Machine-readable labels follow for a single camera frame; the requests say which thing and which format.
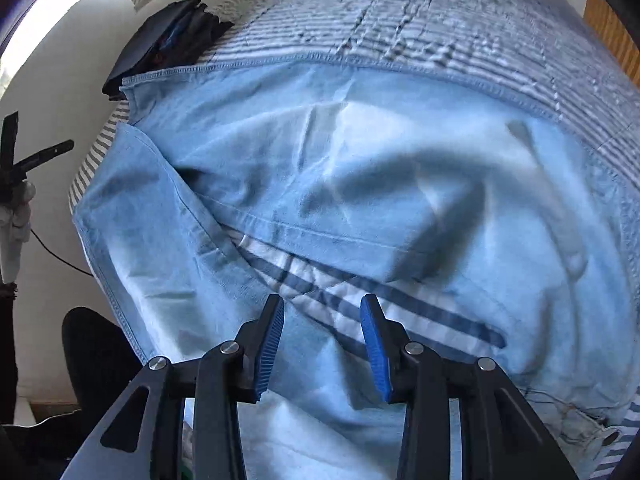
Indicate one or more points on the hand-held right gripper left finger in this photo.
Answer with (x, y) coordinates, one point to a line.
(267, 355)

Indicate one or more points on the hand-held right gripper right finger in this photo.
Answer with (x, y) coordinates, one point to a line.
(375, 355)

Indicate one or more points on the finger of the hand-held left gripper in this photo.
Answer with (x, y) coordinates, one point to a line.
(50, 152)

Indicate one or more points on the light blue jeans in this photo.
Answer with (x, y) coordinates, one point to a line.
(350, 160)

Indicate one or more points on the pile of dark folded clothes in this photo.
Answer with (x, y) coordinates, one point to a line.
(150, 45)

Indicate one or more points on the person's black trouser leg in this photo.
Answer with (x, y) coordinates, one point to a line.
(100, 355)

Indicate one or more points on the blue white striped bed quilt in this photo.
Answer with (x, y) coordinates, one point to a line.
(450, 20)

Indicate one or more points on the wooden slatted bed frame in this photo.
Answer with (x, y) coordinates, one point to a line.
(612, 35)

